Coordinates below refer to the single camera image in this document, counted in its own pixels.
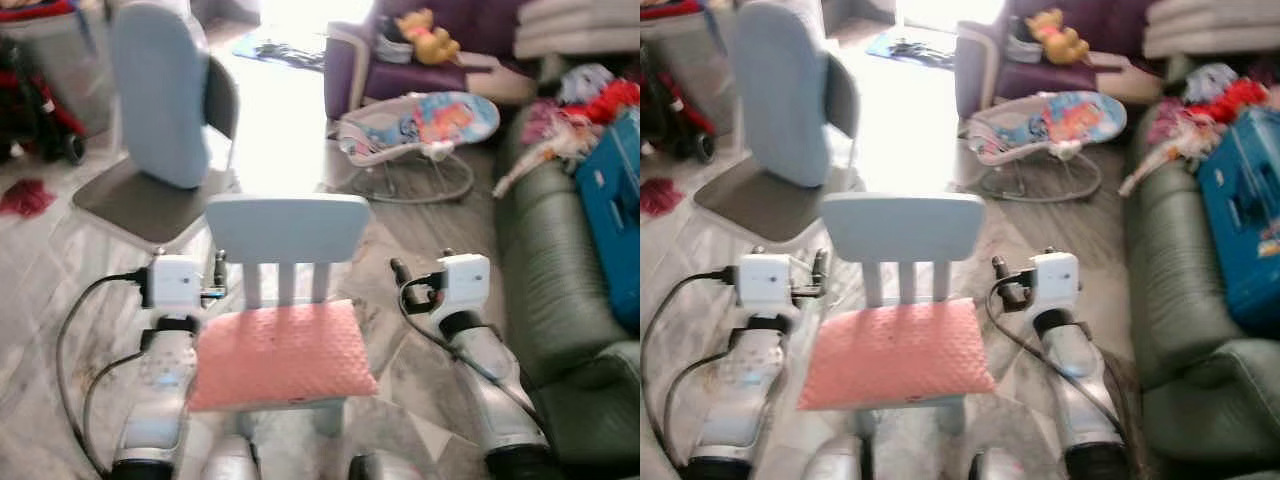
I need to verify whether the pink quilted pillow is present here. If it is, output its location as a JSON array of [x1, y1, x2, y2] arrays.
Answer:
[[187, 297, 380, 413], [796, 297, 999, 412]]

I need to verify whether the green leather sofa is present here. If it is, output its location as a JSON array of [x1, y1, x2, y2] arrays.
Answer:
[[494, 58, 641, 480], [1120, 58, 1280, 480]]

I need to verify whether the small pale blue child chair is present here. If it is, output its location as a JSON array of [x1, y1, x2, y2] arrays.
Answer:
[[819, 192, 987, 446], [204, 192, 372, 446]]

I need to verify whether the dark red rag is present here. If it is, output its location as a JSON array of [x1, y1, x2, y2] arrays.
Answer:
[[640, 177, 687, 220], [0, 178, 58, 220]]

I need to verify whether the colourful baby bouncer seat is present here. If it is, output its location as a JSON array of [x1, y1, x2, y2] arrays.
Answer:
[[964, 91, 1129, 205], [334, 91, 502, 207]]

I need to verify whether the pink and white doll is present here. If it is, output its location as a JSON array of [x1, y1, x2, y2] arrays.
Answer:
[[492, 98, 597, 199], [1117, 98, 1216, 198]]

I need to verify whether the grey chair with blue backrest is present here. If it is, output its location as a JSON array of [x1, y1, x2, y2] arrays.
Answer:
[[691, 0, 862, 247], [71, 0, 242, 253]]

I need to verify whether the red and black stroller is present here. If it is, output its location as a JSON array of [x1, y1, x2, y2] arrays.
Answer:
[[640, 0, 717, 167], [0, 0, 88, 167]]

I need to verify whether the grey left robot leg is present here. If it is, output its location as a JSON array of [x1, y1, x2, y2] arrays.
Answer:
[[199, 434, 263, 480], [800, 434, 873, 480]]

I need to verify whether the grey robot leg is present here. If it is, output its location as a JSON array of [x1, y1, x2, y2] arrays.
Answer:
[[199, 434, 263, 480], [348, 450, 403, 480], [968, 448, 1026, 480], [800, 434, 873, 480]]

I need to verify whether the grey right robot leg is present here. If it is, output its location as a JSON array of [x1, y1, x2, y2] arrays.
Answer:
[[968, 448, 1026, 480], [348, 450, 403, 480]]

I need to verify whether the grey plastic bin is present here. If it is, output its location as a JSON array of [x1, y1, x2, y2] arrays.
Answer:
[[640, 8, 738, 136], [0, 8, 114, 138]]

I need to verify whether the purple armchair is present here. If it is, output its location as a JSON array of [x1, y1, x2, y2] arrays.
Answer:
[[954, 0, 1169, 123], [323, 0, 546, 123]]

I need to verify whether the bright red fluffy cloth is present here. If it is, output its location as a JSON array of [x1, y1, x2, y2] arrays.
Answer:
[[586, 78, 641, 127], [1188, 76, 1271, 125]]

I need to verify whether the yellow teddy bear toy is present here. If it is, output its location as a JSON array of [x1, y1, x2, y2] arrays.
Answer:
[[1024, 7, 1092, 67], [394, 8, 462, 67]]

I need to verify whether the blue floor mat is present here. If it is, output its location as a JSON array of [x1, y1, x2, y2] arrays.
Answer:
[[234, 28, 328, 73], [865, 28, 959, 71]]

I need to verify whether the stack of white cushions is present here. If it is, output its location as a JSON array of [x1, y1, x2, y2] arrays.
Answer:
[[1142, 0, 1280, 61], [513, 0, 641, 62]]

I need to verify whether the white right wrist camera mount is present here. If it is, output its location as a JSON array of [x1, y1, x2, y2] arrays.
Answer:
[[1029, 252, 1082, 314], [436, 253, 492, 316]]

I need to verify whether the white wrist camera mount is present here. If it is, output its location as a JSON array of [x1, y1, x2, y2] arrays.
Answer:
[[148, 255, 207, 312], [436, 253, 492, 316], [734, 254, 797, 312], [1029, 252, 1082, 314]]

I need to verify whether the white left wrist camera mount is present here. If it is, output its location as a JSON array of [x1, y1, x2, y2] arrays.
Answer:
[[148, 255, 207, 312], [734, 254, 797, 312]]

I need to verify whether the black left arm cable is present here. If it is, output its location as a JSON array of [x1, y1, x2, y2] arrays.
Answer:
[[54, 268, 152, 478], [82, 350, 147, 471], [640, 266, 738, 471], [661, 350, 733, 469]]

